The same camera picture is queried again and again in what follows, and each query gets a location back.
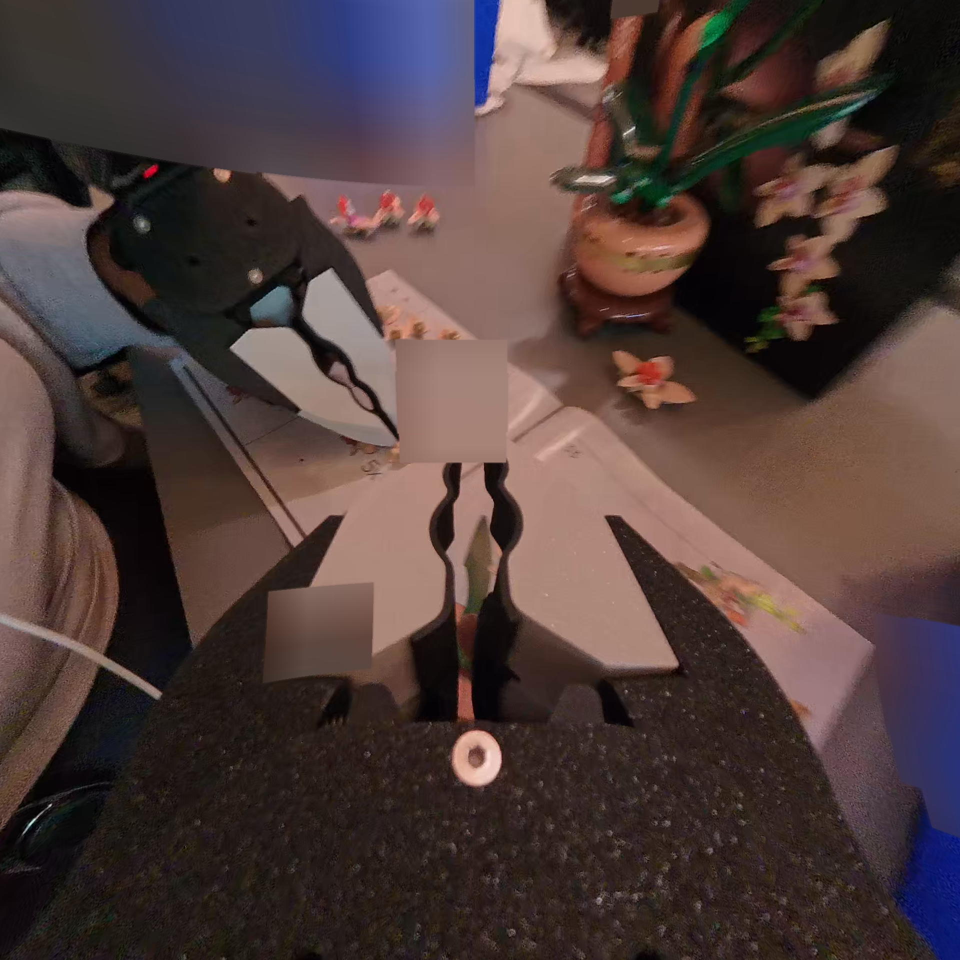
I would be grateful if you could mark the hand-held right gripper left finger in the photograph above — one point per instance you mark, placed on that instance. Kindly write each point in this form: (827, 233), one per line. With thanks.
(390, 540)

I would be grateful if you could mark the person's left forearm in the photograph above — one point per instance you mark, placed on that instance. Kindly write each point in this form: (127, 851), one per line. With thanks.
(52, 285)

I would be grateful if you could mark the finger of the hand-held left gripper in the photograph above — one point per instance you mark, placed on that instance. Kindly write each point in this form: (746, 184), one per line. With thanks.
(352, 330)
(300, 375)

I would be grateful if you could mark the toy brick instruction booklet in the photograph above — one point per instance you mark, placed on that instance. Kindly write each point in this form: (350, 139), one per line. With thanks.
(600, 465)

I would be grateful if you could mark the small pink toy petal piece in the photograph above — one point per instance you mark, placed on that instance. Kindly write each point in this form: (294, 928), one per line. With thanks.
(351, 217)

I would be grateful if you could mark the black toy brick box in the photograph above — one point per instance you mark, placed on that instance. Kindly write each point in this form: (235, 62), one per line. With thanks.
(922, 225)

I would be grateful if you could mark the person's beige hoodie torso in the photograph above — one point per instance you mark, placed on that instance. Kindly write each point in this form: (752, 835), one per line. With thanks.
(45, 562)

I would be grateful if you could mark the large cream red toy flower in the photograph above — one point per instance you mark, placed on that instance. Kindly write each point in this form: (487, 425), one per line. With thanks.
(651, 375)

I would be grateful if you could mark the grey desk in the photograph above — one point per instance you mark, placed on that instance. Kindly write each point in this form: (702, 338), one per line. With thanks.
(750, 487)

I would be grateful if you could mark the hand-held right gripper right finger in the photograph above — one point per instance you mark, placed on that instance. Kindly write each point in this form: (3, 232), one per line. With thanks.
(585, 585)

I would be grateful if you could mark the crumpled white paper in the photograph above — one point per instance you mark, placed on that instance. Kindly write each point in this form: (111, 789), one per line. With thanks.
(525, 45)

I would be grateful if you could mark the toy brick orchid in pot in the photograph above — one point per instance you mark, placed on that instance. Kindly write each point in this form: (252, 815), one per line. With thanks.
(637, 240)

